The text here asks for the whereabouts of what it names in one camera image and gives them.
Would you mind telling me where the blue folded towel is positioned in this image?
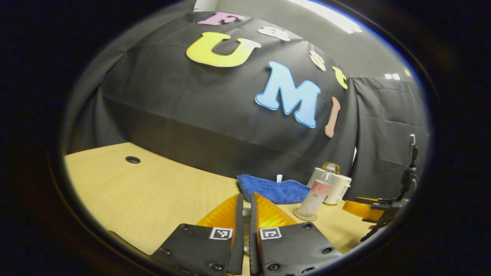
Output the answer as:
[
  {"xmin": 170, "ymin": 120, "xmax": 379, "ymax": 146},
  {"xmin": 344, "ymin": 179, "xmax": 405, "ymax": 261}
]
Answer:
[{"xmin": 237, "ymin": 174, "xmax": 310, "ymax": 205}]

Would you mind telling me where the round brown coaster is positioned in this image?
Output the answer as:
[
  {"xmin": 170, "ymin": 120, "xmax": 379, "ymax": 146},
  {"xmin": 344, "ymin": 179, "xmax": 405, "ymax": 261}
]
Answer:
[{"xmin": 293, "ymin": 208, "xmax": 318, "ymax": 222}]

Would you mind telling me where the cream toaster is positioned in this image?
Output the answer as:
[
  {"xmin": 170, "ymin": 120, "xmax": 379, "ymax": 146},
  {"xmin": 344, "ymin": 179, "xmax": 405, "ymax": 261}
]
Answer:
[{"xmin": 307, "ymin": 167, "xmax": 352, "ymax": 205}]

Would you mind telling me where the clear pink-label water bottle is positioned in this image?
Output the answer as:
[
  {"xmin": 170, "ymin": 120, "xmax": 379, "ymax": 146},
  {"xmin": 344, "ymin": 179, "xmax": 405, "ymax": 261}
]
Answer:
[{"xmin": 297, "ymin": 171, "xmax": 333, "ymax": 219}]

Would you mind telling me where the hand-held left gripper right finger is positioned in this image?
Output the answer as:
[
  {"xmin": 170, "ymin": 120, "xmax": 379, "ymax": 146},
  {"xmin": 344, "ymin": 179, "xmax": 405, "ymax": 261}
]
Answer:
[{"xmin": 249, "ymin": 192, "xmax": 343, "ymax": 276}]

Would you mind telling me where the black backdrop cloth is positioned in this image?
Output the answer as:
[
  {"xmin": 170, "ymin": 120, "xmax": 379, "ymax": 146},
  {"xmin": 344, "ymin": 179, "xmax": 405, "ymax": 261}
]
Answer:
[{"xmin": 63, "ymin": 11, "xmax": 430, "ymax": 200}]

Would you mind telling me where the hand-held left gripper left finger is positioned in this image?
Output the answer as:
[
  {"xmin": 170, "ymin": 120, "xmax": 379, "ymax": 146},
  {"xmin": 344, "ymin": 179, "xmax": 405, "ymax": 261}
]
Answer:
[{"xmin": 150, "ymin": 194, "xmax": 245, "ymax": 276}]

